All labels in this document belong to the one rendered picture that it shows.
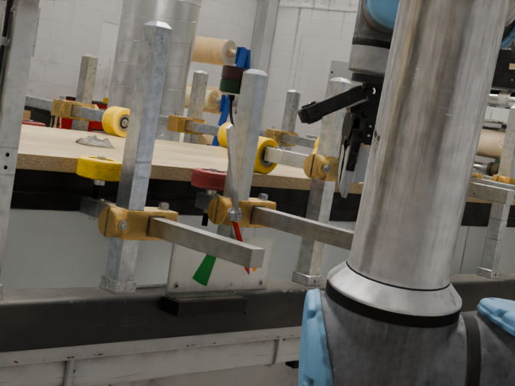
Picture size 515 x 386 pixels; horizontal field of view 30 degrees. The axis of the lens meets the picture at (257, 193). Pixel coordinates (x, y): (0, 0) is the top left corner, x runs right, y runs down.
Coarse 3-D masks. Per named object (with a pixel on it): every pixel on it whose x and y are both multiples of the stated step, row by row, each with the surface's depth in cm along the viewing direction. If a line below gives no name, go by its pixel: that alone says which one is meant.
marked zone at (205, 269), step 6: (204, 258) 173; (210, 258) 174; (204, 264) 173; (210, 264) 175; (198, 270) 173; (204, 270) 174; (210, 270) 175; (198, 276) 173; (204, 276) 174; (198, 282) 173; (204, 282) 174
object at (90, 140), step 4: (88, 136) 214; (92, 136) 214; (96, 136) 214; (80, 140) 211; (84, 140) 212; (88, 140) 213; (92, 140) 211; (96, 140) 213; (100, 140) 213; (104, 140) 213; (108, 140) 214; (88, 144) 211; (92, 144) 211; (96, 144) 211; (100, 144) 212; (104, 144) 213; (108, 144) 213; (112, 148) 213
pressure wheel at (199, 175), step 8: (200, 168) 189; (208, 168) 193; (192, 176) 189; (200, 176) 187; (208, 176) 186; (216, 176) 186; (224, 176) 187; (192, 184) 188; (200, 184) 187; (208, 184) 186; (216, 184) 186; (224, 184) 187; (208, 192) 189
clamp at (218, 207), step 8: (216, 200) 177; (224, 200) 176; (240, 200) 178; (248, 200) 181; (256, 200) 183; (208, 208) 178; (216, 208) 177; (224, 208) 175; (240, 208) 178; (248, 208) 179; (272, 208) 184; (208, 216) 178; (216, 216) 177; (224, 216) 175; (248, 216) 180; (224, 224) 178; (232, 224) 177; (240, 224) 178; (248, 224) 180; (256, 224) 182
